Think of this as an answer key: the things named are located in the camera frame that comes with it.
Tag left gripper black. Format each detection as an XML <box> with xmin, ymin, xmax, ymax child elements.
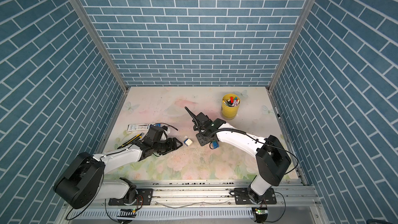
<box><xmin>152</xmin><ymin>137</ymin><xmax>183</xmax><ymax>155</ymax></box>

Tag blue lego brick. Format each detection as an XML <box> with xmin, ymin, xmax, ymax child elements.
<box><xmin>212</xmin><ymin>141</ymin><xmax>219</xmax><ymax>149</ymax></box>

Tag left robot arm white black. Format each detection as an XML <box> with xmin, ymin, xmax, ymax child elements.
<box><xmin>53</xmin><ymin>138</ymin><xmax>183</xmax><ymax>209</ymax></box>

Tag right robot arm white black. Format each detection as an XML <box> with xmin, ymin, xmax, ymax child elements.
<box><xmin>193</xmin><ymin>123</ymin><xmax>292</xmax><ymax>197</ymax></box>

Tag white blue toothpaste box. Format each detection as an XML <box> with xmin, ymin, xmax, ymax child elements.
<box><xmin>127</xmin><ymin>123</ymin><xmax>161</xmax><ymax>132</ymax></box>

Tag yellow pen cup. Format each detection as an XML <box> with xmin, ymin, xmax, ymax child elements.
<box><xmin>221</xmin><ymin>93</ymin><xmax>240</xmax><ymax>119</ymax></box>

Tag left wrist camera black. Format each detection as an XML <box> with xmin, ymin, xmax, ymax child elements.
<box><xmin>145</xmin><ymin>125</ymin><xmax>167</xmax><ymax>142</ymax></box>

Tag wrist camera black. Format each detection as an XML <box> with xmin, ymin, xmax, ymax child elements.
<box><xmin>145</xmin><ymin>125</ymin><xmax>167</xmax><ymax>142</ymax></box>
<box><xmin>184</xmin><ymin>106</ymin><xmax>226</xmax><ymax>131</ymax></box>

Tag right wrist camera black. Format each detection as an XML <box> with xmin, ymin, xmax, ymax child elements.
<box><xmin>184</xmin><ymin>106</ymin><xmax>226</xmax><ymax>131</ymax></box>

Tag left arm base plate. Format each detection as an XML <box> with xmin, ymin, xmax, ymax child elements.
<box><xmin>108</xmin><ymin>188</ymin><xmax>153</xmax><ymax>207</ymax></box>

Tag aluminium rail frame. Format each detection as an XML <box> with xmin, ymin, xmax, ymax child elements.
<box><xmin>56</xmin><ymin>180</ymin><xmax>328</xmax><ymax>224</ymax></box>

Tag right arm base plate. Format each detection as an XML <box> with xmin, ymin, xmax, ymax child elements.
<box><xmin>229</xmin><ymin>187</ymin><xmax>277</xmax><ymax>205</ymax></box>

